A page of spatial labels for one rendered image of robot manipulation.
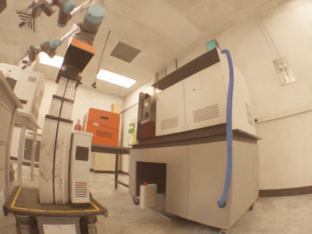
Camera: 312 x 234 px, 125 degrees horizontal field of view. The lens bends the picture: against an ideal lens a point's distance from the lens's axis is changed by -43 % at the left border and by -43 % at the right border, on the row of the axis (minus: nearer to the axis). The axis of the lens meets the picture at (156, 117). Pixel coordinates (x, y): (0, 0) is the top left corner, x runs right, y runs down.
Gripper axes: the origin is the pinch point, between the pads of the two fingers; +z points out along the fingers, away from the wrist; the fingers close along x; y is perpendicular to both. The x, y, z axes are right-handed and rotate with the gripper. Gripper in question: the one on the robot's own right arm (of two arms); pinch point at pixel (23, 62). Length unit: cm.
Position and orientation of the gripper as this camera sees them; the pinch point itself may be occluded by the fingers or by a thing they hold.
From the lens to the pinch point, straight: 135.5
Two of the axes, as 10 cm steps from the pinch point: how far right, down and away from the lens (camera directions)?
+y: 7.6, 5.4, 3.7
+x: -6.0, 3.4, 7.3
